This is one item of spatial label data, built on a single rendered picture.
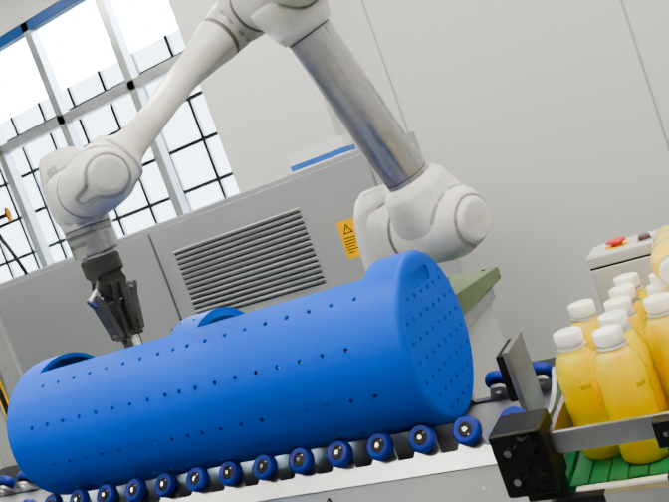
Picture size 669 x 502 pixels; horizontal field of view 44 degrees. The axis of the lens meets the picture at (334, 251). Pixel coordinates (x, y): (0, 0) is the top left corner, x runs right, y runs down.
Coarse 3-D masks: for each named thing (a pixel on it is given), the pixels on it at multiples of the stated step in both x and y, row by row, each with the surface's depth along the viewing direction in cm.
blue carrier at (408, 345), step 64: (192, 320) 148; (256, 320) 136; (320, 320) 128; (384, 320) 122; (448, 320) 137; (64, 384) 155; (128, 384) 146; (192, 384) 138; (256, 384) 132; (320, 384) 127; (384, 384) 122; (448, 384) 130; (64, 448) 153; (128, 448) 147; (192, 448) 142; (256, 448) 139
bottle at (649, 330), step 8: (664, 312) 112; (648, 320) 114; (656, 320) 112; (664, 320) 112; (648, 328) 113; (656, 328) 112; (664, 328) 111; (648, 336) 113; (656, 336) 112; (664, 336) 111; (648, 344) 114; (656, 344) 112; (664, 344) 111; (656, 352) 113; (664, 352) 112; (656, 360) 113; (664, 360) 112; (656, 368) 114; (664, 368) 112; (664, 376) 113; (664, 384) 114; (664, 392) 114
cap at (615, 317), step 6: (606, 312) 115; (612, 312) 114; (618, 312) 113; (624, 312) 112; (600, 318) 113; (606, 318) 112; (612, 318) 111; (618, 318) 111; (624, 318) 112; (600, 324) 113; (606, 324) 112; (612, 324) 112; (618, 324) 111; (624, 324) 112
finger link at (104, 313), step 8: (96, 296) 153; (88, 304) 154; (104, 304) 154; (96, 312) 155; (104, 312) 154; (104, 320) 155; (112, 320) 155; (112, 328) 155; (120, 328) 156; (112, 336) 156; (120, 336) 155
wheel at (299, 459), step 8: (296, 448) 137; (304, 448) 136; (296, 456) 137; (304, 456) 136; (312, 456) 136; (296, 464) 136; (304, 464) 135; (312, 464) 135; (296, 472) 136; (304, 472) 135
